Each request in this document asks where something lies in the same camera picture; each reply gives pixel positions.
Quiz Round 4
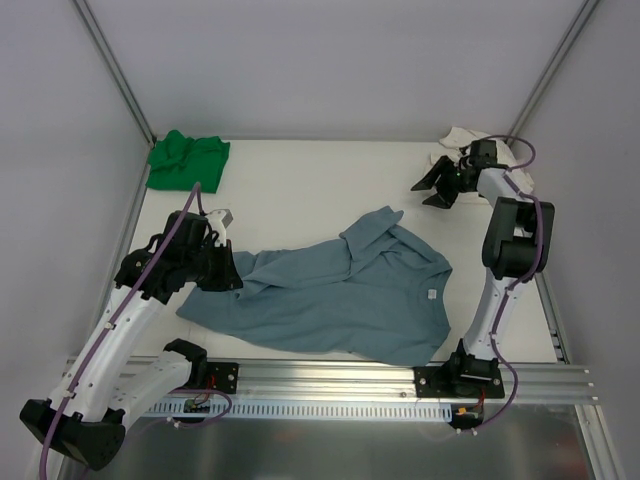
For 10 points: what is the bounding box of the blue-grey t-shirt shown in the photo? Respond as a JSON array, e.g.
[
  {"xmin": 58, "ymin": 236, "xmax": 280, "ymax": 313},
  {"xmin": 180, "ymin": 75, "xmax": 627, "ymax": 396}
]
[{"xmin": 176, "ymin": 206, "xmax": 452, "ymax": 367}]

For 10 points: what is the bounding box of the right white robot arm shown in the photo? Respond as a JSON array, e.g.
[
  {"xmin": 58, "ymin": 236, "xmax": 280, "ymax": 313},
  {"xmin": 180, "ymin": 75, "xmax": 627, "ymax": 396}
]
[{"xmin": 413, "ymin": 135, "xmax": 555, "ymax": 399}]

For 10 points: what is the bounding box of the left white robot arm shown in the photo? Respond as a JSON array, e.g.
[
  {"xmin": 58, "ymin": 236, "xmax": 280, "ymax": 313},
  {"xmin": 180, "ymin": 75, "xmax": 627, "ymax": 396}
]
[{"xmin": 19, "ymin": 209, "xmax": 243, "ymax": 476}]

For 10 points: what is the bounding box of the cream white t-shirt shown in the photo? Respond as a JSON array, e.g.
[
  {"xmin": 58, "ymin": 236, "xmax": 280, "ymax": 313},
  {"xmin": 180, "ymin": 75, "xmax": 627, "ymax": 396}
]
[{"xmin": 423, "ymin": 127, "xmax": 535, "ymax": 194}]

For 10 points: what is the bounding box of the green folded t-shirt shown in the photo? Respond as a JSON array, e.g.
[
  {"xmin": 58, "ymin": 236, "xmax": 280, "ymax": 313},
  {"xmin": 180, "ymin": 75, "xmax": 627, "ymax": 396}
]
[{"xmin": 146, "ymin": 130, "xmax": 231, "ymax": 194}]

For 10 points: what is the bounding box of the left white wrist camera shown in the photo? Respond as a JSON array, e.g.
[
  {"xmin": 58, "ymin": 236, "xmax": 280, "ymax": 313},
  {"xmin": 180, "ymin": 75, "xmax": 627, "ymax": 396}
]
[{"xmin": 202, "ymin": 209, "xmax": 233, "ymax": 248}]

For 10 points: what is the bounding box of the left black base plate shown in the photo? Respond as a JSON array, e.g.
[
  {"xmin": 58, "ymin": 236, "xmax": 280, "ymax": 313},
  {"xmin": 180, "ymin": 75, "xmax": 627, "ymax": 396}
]
[{"xmin": 201, "ymin": 361, "xmax": 240, "ymax": 395}]

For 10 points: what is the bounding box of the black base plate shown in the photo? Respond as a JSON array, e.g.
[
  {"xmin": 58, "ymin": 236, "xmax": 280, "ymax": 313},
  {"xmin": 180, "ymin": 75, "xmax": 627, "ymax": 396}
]
[
  {"xmin": 413, "ymin": 365, "xmax": 505, "ymax": 399},
  {"xmin": 201, "ymin": 361, "xmax": 240, "ymax": 395}
]

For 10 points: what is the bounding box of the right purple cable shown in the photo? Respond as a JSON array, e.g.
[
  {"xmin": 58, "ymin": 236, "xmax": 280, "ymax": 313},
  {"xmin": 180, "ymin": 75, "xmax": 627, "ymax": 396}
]
[{"xmin": 424, "ymin": 133, "xmax": 546, "ymax": 444}]

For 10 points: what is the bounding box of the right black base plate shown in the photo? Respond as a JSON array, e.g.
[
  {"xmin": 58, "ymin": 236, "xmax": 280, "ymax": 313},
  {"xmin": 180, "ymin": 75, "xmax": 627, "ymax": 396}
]
[{"xmin": 413, "ymin": 365, "xmax": 505, "ymax": 399}]

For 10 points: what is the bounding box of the left aluminium frame post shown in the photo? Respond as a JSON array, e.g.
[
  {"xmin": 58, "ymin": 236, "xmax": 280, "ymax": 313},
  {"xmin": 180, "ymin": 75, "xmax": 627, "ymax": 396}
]
[{"xmin": 70, "ymin": 0, "xmax": 157, "ymax": 146}]

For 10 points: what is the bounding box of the aluminium frame post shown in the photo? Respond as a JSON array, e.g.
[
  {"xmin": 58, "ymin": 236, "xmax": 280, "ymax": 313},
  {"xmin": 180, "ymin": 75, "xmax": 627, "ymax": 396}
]
[
  {"xmin": 507, "ymin": 0, "xmax": 602, "ymax": 138},
  {"xmin": 70, "ymin": 0, "xmax": 157, "ymax": 146}
]

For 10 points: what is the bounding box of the aluminium mounting rail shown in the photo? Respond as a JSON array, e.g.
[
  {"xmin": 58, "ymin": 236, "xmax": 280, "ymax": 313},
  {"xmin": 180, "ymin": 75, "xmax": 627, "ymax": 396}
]
[{"xmin": 64, "ymin": 352, "xmax": 599, "ymax": 401}]

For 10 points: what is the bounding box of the right aluminium frame post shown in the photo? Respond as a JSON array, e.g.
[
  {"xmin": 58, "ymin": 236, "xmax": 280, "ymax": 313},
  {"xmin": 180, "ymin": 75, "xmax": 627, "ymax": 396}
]
[{"xmin": 507, "ymin": 0, "xmax": 602, "ymax": 138}]

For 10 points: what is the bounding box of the white slotted cable duct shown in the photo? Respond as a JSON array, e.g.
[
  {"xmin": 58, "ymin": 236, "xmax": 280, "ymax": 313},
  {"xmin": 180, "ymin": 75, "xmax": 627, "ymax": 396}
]
[{"xmin": 146, "ymin": 396, "xmax": 452, "ymax": 423}]

